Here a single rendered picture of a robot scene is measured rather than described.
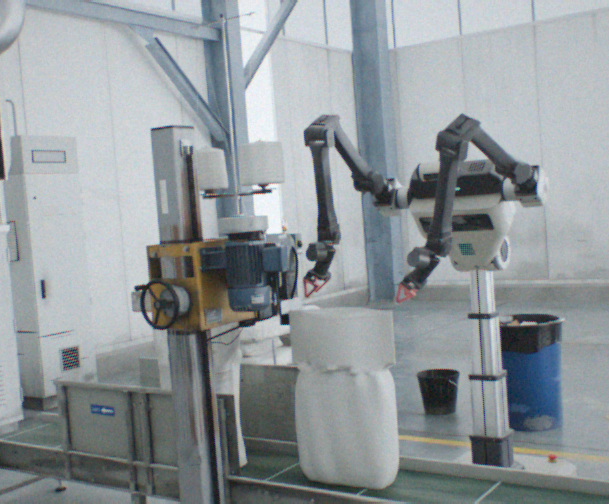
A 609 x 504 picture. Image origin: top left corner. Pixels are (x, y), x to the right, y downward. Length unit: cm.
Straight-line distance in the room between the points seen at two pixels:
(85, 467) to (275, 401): 89
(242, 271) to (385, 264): 906
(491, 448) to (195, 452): 123
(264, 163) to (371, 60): 910
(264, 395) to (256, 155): 127
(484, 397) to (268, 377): 97
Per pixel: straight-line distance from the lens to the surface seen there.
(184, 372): 306
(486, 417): 356
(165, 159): 302
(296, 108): 1072
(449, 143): 273
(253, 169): 301
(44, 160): 694
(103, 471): 386
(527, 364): 514
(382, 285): 1197
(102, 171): 812
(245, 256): 290
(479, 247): 336
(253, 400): 388
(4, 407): 584
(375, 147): 1192
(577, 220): 1109
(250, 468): 354
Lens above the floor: 143
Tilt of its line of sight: 3 degrees down
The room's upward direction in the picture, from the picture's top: 4 degrees counter-clockwise
